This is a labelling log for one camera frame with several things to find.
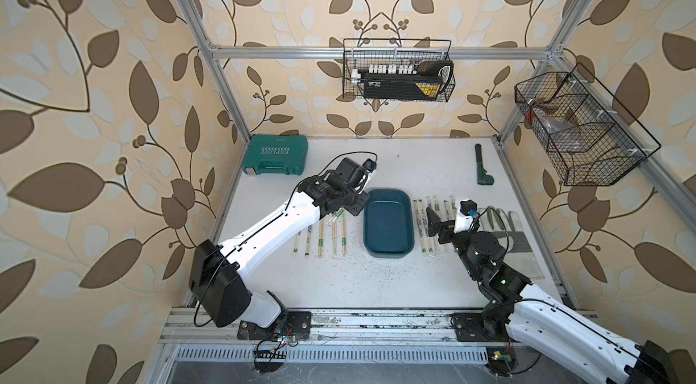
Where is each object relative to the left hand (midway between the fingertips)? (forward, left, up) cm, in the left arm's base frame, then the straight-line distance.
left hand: (361, 195), depth 79 cm
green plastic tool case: (+31, +32, -17) cm, 47 cm away
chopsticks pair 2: (-7, +21, -21) cm, 31 cm away
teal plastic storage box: (+3, -10, -23) cm, 25 cm away
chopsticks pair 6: (-7, +7, 0) cm, 10 cm away
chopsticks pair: (+9, -27, -19) cm, 34 cm away
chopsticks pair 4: (-4, +13, -20) cm, 25 cm away
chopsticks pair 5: (-3, +6, -21) cm, 22 cm away
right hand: (-3, -24, -1) cm, 24 cm away
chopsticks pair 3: (-5, +18, -21) cm, 28 cm away
